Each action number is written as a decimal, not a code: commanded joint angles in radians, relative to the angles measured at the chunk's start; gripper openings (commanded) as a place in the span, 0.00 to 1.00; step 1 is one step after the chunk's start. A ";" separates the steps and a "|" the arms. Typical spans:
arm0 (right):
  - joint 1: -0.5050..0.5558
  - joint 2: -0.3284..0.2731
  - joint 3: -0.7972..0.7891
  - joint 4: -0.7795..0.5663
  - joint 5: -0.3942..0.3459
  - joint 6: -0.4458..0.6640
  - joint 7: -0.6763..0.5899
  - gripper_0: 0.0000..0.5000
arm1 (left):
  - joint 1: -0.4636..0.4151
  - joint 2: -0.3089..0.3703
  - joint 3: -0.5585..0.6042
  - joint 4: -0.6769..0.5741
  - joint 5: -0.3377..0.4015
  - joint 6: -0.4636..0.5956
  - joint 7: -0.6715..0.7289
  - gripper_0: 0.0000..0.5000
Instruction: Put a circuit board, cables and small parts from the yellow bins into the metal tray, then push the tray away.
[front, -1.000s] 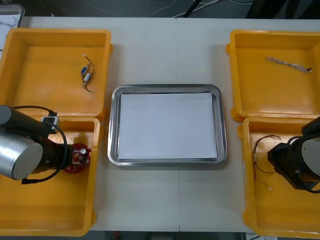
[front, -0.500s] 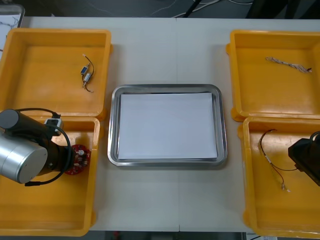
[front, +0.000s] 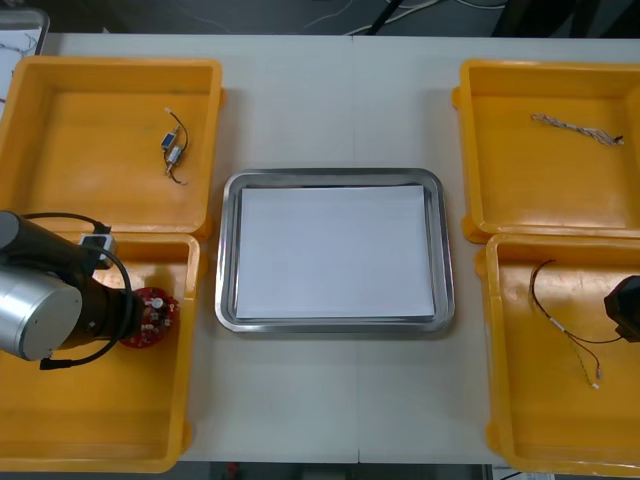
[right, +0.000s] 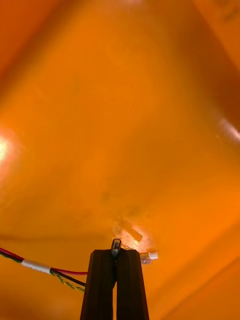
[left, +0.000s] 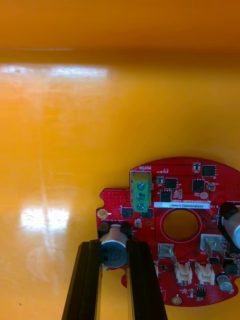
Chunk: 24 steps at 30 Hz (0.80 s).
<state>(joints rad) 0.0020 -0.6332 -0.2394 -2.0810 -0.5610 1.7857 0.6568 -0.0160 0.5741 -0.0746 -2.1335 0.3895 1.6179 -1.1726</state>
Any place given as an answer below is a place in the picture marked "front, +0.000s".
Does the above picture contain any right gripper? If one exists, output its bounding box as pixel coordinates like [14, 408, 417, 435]
[603, 274, 640, 344]

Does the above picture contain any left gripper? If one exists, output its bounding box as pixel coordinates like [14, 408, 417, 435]
[93, 283, 147, 347]

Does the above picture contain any round red circuit board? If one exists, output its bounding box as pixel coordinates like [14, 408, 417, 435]
[119, 286, 180, 350]

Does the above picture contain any red black green-yellow wire harness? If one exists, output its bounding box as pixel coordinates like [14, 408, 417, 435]
[529, 258, 626, 392]

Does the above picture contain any white label metal solenoid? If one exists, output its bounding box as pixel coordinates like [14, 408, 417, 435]
[160, 145, 190, 187]

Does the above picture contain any blue label metal solenoid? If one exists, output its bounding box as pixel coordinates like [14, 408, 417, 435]
[160, 107, 190, 154]

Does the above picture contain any yellow-orange plastic bin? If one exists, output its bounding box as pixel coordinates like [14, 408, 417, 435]
[0, 232, 202, 475]
[451, 58, 640, 245]
[0, 54, 227, 237]
[473, 232, 640, 475]

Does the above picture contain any steel tray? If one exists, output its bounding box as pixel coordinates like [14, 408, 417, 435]
[214, 167, 456, 335]

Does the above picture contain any white sheet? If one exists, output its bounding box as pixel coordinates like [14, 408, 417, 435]
[0, 28, 41, 107]
[234, 183, 436, 321]

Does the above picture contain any grey metal tray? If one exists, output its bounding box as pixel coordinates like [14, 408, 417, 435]
[0, 8, 51, 109]

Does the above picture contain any thin dark wire harness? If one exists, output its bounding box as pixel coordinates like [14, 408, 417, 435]
[0, 34, 39, 57]

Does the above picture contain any white cable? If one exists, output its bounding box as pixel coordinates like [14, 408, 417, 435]
[349, 0, 439, 35]

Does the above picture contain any black cable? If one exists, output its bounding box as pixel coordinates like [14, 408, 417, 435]
[364, 0, 404, 36]

